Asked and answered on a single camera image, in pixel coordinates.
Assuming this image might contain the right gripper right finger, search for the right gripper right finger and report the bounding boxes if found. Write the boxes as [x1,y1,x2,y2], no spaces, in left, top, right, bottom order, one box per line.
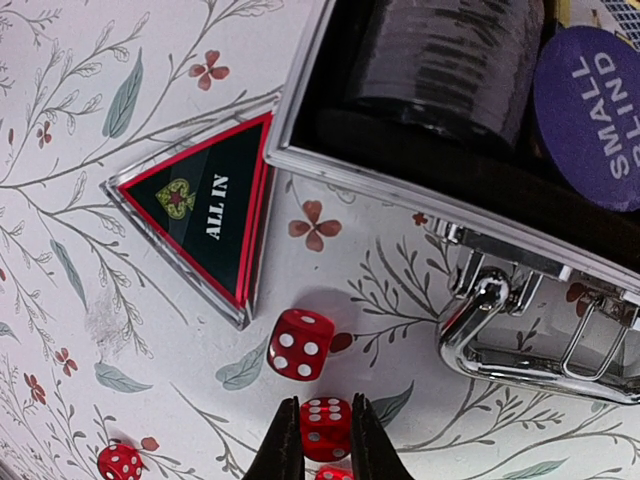
[351,393,404,479]

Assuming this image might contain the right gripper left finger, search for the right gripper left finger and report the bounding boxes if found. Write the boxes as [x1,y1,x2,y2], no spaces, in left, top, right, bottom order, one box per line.
[243,396,304,480]

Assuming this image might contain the red die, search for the red die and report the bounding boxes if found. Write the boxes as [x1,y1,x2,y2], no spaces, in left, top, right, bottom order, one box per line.
[266,308,335,382]
[97,443,144,480]
[314,465,355,480]
[300,397,352,462]

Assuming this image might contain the aluminium poker case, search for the aluminium poker case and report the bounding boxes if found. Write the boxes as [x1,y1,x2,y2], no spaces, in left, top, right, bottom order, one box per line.
[267,1,639,405]

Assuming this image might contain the floral table cloth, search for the floral table cloth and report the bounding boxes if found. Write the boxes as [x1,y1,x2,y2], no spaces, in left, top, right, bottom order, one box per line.
[1,1,639,479]

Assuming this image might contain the triangular all in button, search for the triangular all in button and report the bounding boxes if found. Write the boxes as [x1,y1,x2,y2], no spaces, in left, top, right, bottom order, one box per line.
[101,112,273,331]

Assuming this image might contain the left poker chip row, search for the left poker chip row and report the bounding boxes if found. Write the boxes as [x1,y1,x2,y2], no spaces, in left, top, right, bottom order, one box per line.
[345,1,544,155]

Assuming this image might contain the blue small blind chip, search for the blue small blind chip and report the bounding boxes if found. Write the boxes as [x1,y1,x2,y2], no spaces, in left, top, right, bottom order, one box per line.
[533,26,639,212]

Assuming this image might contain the blue playing card deck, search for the blue playing card deck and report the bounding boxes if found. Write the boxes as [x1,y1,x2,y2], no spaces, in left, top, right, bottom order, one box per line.
[552,0,640,51]

